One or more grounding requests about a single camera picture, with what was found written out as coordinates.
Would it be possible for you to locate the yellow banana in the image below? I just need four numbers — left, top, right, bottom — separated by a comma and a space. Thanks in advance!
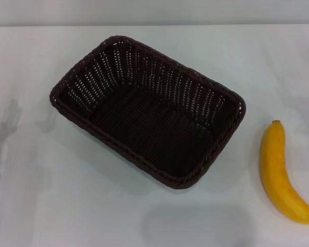
259, 120, 309, 225

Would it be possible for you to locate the black woven plastic basket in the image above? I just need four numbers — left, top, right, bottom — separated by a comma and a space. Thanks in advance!
49, 35, 247, 190

